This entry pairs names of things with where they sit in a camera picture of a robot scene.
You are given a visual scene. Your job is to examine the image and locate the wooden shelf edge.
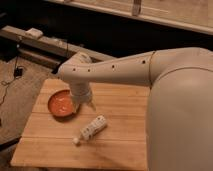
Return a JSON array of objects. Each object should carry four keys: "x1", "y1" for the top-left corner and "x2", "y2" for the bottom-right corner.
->
[{"x1": 47, "y1": 0, "x2": 213, "y2": 36}]

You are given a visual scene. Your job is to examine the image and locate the orange ceramic bowl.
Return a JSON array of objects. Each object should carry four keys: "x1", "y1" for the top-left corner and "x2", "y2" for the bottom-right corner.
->
[{"x1": 47, "y1": 89, "x2": 77, "y2": 117}]

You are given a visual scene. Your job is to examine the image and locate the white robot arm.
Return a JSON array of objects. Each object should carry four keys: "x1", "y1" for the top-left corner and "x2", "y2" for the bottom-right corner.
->
[{"x1": 58, "y1": 47, "x2": 213, "y2": 171}]

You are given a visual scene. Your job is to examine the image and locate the black power adapter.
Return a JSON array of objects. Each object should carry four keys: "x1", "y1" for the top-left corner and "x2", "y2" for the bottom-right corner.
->
[{"x1": 14, "y1": 67, "x2": 23, "y2": 77}]

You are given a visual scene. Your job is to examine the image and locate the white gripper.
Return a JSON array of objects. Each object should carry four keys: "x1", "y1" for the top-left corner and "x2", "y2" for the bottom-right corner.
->
[{"x1": 69, "y1": 83, "x2": 96, "y2": 113}]

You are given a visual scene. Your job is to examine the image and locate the black cable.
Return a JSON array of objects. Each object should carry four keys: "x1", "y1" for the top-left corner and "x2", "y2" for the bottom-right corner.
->
[{"x1": 0, "y1": 39, "x2": 22, "y2": 106}]

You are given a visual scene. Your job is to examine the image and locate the white plastic bottle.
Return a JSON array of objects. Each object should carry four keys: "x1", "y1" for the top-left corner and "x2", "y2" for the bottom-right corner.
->
[{"x1": 72, "y1": 115, "x2": 107, "y2": 146}]

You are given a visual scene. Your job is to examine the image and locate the wooden board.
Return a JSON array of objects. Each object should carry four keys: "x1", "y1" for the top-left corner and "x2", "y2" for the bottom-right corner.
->
[{"x1": 11, "y1": 79, "x2": 149, "y2": 171}]

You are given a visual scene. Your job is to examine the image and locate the long grey metal rail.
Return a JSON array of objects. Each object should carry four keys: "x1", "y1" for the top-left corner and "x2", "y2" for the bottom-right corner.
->
[{"x1": 0, "y1": 26, "x2": 113, "y2": 68}]

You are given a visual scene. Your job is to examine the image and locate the small white box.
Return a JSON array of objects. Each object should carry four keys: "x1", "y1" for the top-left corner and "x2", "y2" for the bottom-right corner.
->
[{"x1": 25, "y1": 28, "x2": 43, "y2": 39}]

